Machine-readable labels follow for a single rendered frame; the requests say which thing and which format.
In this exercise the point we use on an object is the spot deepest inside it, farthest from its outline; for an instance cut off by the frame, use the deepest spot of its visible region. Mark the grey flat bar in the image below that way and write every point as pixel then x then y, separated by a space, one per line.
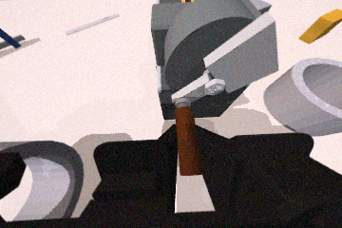
pixel 91 24

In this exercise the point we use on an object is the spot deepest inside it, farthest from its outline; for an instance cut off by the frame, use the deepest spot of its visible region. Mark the grey hollow cylinder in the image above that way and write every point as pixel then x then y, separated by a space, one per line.
pixel 308 97
pixel 57 178

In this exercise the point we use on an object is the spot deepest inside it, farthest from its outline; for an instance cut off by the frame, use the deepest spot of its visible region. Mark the brown-yellow box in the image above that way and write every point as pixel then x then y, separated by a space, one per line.
pixel 321 26

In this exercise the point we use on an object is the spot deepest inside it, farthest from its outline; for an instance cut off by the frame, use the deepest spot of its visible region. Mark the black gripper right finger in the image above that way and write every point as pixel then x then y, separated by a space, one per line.
pixel 223 159

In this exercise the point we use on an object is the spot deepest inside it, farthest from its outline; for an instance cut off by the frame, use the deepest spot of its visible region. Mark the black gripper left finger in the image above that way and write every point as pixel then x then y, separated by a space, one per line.
pixel 160 155

